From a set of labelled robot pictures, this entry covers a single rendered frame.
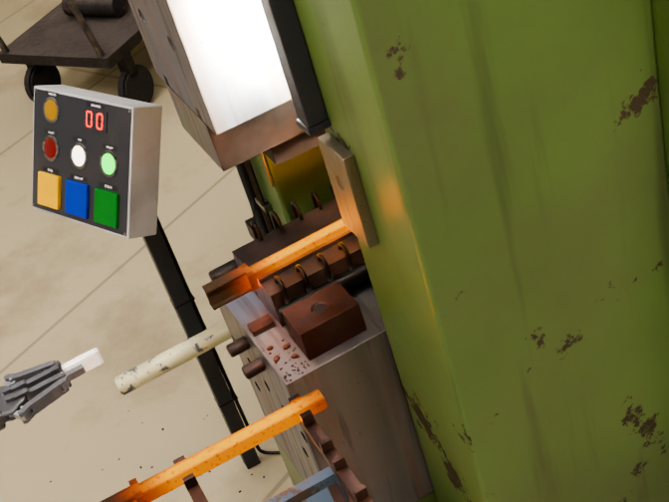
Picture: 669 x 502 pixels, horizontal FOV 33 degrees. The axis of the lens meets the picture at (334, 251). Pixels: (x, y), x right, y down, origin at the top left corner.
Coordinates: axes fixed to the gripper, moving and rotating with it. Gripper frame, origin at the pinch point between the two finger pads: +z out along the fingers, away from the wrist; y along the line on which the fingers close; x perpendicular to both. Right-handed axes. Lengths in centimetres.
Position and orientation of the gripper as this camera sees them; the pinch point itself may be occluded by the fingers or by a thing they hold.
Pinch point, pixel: (83, 364)
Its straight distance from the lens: 208.8
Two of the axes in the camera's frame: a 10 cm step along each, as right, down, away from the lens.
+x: -2.5, -7.7, -5.9
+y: 4.4, 4.5, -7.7
